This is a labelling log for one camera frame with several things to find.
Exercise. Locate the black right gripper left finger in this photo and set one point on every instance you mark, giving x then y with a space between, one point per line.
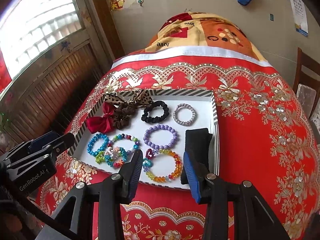
74 215

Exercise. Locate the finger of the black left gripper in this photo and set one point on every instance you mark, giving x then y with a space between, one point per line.
62 143
44 139

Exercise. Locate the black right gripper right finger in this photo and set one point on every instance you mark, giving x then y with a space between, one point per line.
253 217

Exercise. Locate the red satin bow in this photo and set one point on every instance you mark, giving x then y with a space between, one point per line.
102 124

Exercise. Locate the black velvet cushion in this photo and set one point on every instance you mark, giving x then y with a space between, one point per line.
197 142

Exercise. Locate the leopard print bow scrunchie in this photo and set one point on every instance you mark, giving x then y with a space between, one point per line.
125 109

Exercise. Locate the black scrunchie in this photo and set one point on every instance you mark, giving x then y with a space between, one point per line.
156 113

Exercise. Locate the striped white jewelry tray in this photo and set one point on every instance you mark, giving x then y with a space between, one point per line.
206 117

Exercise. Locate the brown slatted wooden door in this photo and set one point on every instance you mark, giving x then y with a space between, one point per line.
48 93

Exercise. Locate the red paper window decoration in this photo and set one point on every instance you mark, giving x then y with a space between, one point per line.
5 78

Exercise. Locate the red gold floral tablecloth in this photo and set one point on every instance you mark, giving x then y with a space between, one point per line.
264 138

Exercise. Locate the bright window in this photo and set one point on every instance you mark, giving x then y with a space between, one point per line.
32 27

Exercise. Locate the brown wooden chair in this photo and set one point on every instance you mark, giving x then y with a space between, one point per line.
305 87

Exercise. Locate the yellow orange love blanket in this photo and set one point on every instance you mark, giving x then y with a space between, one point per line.
201 29

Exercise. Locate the wall calendar poster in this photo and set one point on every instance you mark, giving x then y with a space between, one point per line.
300 17

